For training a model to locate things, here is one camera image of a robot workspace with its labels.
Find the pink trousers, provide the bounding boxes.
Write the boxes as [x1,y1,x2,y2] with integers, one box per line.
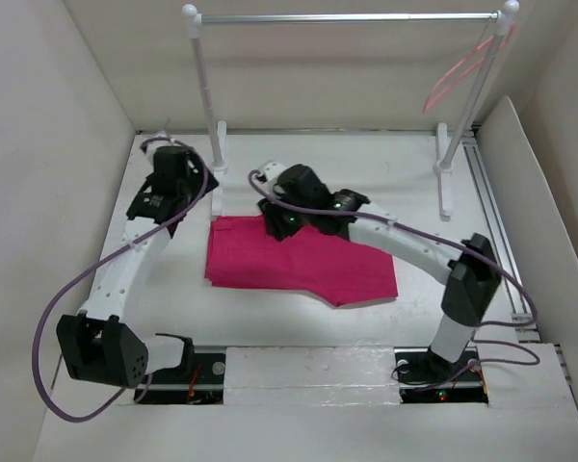
[205,216,399,307]

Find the pink plastic hanger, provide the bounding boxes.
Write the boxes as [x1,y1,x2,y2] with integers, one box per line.
[422,26,494,114]

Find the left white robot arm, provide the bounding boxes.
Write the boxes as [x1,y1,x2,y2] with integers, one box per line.
[57,139,219,388]

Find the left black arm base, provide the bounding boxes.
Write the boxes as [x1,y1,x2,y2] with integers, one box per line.
[133,334,226,405]

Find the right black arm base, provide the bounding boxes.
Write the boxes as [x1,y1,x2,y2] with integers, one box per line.
[391,348,488,405]

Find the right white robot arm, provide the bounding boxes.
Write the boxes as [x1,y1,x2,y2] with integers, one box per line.
[249,162,501,379]

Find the white clothes rack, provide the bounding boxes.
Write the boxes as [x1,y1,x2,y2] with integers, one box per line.
[180,0,521,222]

